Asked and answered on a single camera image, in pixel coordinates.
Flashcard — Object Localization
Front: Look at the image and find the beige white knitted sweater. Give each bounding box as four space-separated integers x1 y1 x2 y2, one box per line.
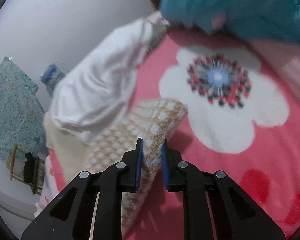
86 98 189 240

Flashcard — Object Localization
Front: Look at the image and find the lilac balloon print bedsheet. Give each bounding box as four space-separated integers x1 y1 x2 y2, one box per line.
34 156 59 218

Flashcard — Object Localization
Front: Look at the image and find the wooden chair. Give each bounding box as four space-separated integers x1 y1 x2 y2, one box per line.
6 144 45 195

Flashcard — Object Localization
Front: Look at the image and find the black item on chair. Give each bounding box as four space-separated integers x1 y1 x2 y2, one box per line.
23 152 39 184

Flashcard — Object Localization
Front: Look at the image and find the beige folded garment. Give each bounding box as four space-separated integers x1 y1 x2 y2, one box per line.
43 112 88 192

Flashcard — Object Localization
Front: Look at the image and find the teal patterned hanging cloth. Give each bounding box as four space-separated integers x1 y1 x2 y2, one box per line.
0 57 45 162

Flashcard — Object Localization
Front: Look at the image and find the pink floral blanket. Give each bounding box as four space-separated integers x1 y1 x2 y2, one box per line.
48 27 300 240

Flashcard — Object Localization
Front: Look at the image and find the white crumpled garment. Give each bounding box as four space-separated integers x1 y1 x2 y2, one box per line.
49 11 170 145

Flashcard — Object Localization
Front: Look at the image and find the blue water dispenser bottle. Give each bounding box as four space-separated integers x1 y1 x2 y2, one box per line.
40 63 65 90

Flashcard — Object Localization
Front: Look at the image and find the teal fuzzy blanket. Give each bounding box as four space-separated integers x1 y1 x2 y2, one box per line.
159 0 300 45

